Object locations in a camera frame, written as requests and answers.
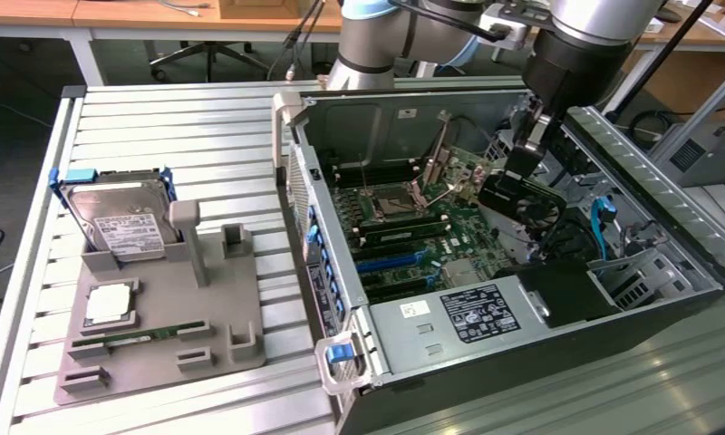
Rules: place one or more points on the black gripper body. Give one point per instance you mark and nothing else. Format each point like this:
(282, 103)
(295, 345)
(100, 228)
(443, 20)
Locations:
(574, 72)

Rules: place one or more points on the green graphics card black fan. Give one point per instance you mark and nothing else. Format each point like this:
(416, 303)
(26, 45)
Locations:
(533, 208)

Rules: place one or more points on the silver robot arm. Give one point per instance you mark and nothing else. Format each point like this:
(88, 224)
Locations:
(368, 36)

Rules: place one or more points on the black tripod pole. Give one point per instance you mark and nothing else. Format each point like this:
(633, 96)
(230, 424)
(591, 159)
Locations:
(657, 59)

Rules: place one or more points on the grey computer tower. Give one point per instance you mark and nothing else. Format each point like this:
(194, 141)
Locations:
(719, 158)

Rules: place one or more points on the metal socket cover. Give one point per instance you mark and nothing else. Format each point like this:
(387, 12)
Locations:
(416, 192)

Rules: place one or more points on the CPU socket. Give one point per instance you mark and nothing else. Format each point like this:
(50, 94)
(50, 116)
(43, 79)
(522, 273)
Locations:
(392, 206)

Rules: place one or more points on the green motherboard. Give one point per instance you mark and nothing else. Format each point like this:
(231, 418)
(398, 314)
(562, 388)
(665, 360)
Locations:
(483, 254)

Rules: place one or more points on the dark RAM stick white label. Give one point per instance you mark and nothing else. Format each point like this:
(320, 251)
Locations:
(399, 233)

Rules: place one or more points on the silver chipset heatsink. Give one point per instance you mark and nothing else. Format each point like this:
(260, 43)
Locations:
(462, 273)

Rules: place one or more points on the blue expansion slot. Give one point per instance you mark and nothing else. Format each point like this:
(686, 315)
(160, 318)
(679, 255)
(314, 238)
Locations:
(392, 262)

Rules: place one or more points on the black office chair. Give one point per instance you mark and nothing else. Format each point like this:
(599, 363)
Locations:
(208, 54)

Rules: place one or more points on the grey power supply unit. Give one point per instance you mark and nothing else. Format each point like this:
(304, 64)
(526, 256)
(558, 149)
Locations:
(399, 344)

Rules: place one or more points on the black open PC case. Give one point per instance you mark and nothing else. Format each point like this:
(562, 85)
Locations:
(521, 376)

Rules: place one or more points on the grey parts rack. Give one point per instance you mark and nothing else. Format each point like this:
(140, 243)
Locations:
(158, 290)

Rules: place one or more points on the silver CPU chip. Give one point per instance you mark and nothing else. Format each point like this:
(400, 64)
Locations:
(108, 303)

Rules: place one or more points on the green RAM stick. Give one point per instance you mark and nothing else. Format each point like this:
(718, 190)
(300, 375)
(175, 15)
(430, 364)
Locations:
(139, 338)

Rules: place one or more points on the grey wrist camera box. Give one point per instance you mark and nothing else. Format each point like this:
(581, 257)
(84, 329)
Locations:
(514, 36)

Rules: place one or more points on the wooden desk white frame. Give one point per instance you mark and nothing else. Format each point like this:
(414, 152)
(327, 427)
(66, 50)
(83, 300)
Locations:
(127, 20)
(695, 43)

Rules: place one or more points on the hard disk with blue bracket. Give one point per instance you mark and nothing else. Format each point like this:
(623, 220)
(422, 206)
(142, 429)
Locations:
(127, 217)

